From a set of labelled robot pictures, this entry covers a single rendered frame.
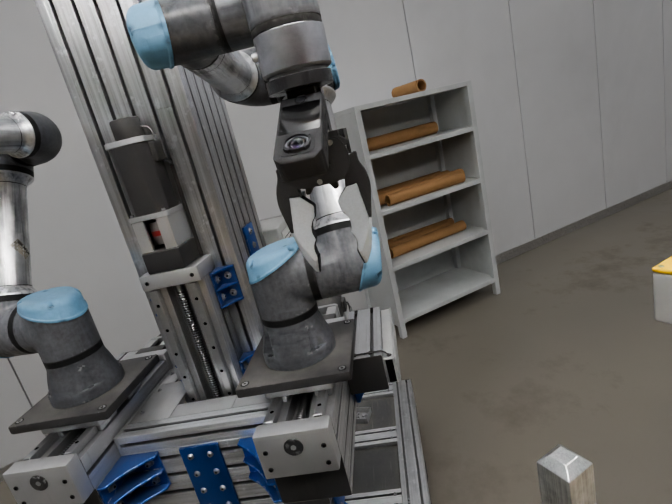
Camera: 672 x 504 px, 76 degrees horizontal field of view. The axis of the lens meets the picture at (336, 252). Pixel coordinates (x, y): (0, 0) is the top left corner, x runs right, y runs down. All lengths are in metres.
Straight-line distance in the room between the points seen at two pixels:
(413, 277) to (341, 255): 2.74
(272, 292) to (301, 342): 0.11
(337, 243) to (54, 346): 0.62
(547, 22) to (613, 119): 1.23
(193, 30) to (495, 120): 3.52
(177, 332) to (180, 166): 0.37
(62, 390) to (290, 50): 0.86
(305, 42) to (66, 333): 0.79
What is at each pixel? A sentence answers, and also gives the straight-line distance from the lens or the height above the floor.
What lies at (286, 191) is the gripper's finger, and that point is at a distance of 0.48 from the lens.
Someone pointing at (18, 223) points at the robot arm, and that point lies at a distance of 1.21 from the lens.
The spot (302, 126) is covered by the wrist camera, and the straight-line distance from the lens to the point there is 0.42.
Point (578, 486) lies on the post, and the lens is 0.51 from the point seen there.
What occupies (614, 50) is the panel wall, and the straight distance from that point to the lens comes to 5.16.
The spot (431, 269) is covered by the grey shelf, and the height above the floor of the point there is 0.20.
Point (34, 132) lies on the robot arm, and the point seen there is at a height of 1.59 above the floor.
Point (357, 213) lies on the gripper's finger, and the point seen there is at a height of 1.36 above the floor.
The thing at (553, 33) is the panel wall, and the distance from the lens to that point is 4.54.
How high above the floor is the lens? 1.46
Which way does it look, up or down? 16 degrees down
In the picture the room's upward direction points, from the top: 14 degrees counter-clockwise
